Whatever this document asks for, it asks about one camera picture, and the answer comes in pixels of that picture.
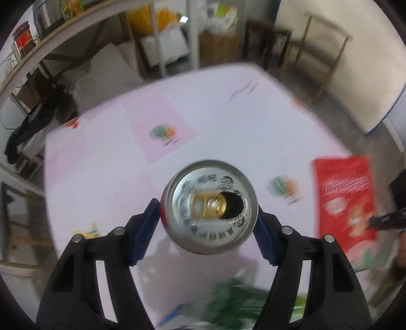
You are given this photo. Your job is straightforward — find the metal cooker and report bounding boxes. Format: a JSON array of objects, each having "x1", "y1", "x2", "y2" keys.
[{"x1": 33, "y1": 0, "x2": 64, "y2": 30}]

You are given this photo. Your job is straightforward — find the yellow packet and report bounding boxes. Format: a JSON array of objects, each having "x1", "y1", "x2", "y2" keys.
[{"x1": 70, "y1": 224, "x2": 102, "y2": 240}]

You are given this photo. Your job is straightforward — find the wooden frame chair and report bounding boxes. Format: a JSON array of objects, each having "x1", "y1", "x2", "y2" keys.
[{"x1": 0, "y1": 181, "x2": 54, "y2": 276}]

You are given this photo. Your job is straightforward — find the yellow plastic bag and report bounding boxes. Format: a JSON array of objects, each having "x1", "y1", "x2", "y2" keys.
[{"x1": 127, "y1": 8, "x2": 178, "y2": 35}]

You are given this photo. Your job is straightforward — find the grey side table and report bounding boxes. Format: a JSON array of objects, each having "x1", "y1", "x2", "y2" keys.
[{"x1": 0, "y1": 0, "x2": 156, "y2": 102}]

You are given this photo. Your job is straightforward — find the colourful snack packets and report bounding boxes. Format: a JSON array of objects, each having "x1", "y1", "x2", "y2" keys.
[{"x1": 60, "y1": 0, "x2": 96, "y2": 16}]

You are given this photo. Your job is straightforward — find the white foam box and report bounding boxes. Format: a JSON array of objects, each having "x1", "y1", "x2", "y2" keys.
[{"x1": 141, "y1": 27, "x2": 191, "y2": 67}]

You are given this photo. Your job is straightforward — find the red snack bag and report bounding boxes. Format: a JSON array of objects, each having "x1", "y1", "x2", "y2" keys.
[{"x1": 310, "y1": 155, "x2": 379, "y2": 254}]

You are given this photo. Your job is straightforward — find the light wooden chair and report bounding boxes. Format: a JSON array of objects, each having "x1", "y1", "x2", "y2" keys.
[{"x1": 279, "y1": 11, "x2": 352, "y2": 102}]

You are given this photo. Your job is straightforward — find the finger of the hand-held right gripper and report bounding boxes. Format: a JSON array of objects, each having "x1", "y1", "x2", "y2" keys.
[{"x1": 368, "y1": 208, "x2": 406, "y2": 229}]

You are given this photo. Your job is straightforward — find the dark wooden chair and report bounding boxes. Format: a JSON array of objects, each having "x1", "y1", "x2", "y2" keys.
[{"x1": 244, "y1": 21, "x2": 292, "y2": 73}]

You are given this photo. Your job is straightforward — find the white sack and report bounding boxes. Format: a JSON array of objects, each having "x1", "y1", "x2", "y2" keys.
[{"x1": 70, "y1": 43, "x2": 143, "y2": 105}]

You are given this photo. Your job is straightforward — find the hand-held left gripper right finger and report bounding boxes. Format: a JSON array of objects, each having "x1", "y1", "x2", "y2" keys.
[{"x1": 252, "y1": 203, "x2": 371, "y2": 330}]

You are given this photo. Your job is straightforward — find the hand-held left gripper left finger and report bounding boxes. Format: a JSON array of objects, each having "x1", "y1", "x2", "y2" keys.
[{"x1": 36, "y1": 198, "x2": 161, "y2": 330}]

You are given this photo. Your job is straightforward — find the green snack packet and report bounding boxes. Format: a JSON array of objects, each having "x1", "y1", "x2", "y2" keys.
[{"x1": 159, "y1": 277, "x2": 308, "y2": 330}]

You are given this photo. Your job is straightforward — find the black cloth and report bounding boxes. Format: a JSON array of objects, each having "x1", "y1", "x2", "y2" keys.
[{"x1": 5, "y1": 95, "x2": 77, "y2": 164}]

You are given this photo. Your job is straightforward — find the pink checked tablecloth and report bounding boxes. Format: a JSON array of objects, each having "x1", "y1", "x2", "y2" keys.
[{"x1": 44, "y1": 62, "x2": 381, "y2": 330}]

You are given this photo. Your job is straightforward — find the small cardboard box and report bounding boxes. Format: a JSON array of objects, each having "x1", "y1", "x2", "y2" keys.
[{"x1": 16, "y1": 79, "x2": 42, "y2": 108}]

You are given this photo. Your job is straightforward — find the large cardboard box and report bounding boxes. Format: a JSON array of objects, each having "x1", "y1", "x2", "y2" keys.
[{"x1": 200, "y1": 30, "x2": 240, "y2": 69}]

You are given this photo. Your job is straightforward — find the silver drink can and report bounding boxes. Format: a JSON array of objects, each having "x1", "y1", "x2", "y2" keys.
[{"x1": 159, "y1": 159, "x2": 259, "y2": 256}]

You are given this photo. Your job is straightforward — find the red-labelled sauce jar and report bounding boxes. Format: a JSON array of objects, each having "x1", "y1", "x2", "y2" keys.
[{"x1": 13, "y1": 21, "x2": 36, "y2": 54}]

